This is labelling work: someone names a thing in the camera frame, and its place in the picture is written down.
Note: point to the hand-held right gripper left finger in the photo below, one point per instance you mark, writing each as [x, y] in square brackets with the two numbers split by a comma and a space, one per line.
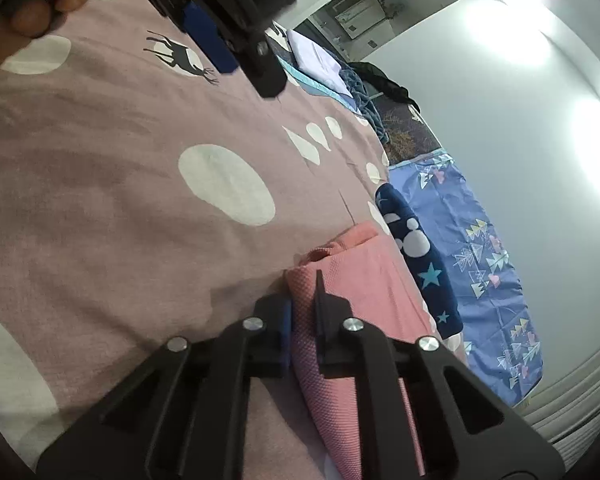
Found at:
[283, 322]

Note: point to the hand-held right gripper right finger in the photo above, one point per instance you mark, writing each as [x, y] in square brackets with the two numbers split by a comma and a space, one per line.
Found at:
[330, 332]

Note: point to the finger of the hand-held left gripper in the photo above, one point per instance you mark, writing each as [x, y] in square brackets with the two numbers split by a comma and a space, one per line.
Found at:
[215, 50]
[267, 75]

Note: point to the pink long-sleeved shirt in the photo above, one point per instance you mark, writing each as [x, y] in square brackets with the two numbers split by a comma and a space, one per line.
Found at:
[370, 285]

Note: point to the person's left hand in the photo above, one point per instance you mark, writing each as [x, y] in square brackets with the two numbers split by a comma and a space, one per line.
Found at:
[0, 45]

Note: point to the light blue patterned sheet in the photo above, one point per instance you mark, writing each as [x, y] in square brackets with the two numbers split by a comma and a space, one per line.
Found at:
[310, 84]

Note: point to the white folded cloth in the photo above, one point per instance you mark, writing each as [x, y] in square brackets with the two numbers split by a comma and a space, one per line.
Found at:
[315, 57]

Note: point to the blue-grey knitted blanket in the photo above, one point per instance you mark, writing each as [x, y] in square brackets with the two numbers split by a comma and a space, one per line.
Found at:
[365, 97]

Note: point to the navy star-print cloth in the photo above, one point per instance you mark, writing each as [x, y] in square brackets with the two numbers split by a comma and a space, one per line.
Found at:
[420, 260]

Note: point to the black cloth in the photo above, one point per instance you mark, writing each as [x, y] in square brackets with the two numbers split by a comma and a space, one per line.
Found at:
[390, 87]

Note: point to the white shelf alcove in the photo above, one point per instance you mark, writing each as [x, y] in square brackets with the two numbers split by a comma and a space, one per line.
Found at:
[380, 10]

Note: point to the dark tree-print pillow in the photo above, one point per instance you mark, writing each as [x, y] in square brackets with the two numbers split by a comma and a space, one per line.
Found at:
[405, 135]

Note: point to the blue tree-print sheet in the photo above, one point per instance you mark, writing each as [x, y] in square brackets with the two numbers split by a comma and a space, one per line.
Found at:
[480, 285]

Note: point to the polka dot deer blanket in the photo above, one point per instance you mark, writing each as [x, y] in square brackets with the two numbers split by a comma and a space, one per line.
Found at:
[130, 210]

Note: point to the beige pleated curtain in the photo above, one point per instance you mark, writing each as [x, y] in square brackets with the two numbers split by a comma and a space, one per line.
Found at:
[580, 390]

